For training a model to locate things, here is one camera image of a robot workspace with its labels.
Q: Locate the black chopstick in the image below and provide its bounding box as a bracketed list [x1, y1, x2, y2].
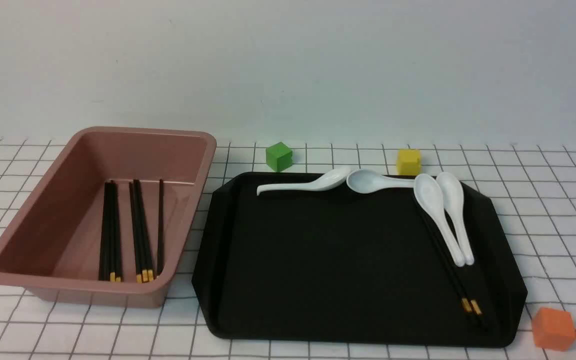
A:
[460, 265, 489, 332]
[414, 200, 483, 330]

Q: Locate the green cube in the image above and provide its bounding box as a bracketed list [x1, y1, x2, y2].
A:
[265, 141, 293, 173]

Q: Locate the white spoon far left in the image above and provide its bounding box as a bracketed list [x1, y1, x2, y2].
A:
[256, 166, 353, 196]

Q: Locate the white spoon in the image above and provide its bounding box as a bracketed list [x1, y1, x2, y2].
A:
[346, 169, 414, 194]
[413, 173, 466, 267]
[435, 171, 474, 265]
[256, 166, 353, 196]

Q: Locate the black plastic tray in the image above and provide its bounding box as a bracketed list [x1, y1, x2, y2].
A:
[191, 172, 528, 347]

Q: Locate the yellow cube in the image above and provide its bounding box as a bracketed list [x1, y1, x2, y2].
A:
[396, 148, 422, 177]

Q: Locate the black chopstick bin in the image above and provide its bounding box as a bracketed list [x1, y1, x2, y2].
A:
[157, 178, 165, 278]
[98, 182, 111, 281]
[128, 182, 144, 284]
[132, 178, 154, 282]
[109, 180, 122, 282]

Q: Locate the white spoon far right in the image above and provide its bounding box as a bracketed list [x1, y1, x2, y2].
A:
[435, 171, 474, 265]

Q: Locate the pink plastic bin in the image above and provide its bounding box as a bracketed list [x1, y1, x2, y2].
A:
[0, 126, 217, 308]

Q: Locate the orange cube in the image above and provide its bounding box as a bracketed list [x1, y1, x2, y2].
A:
[531, 307, 576, 352]

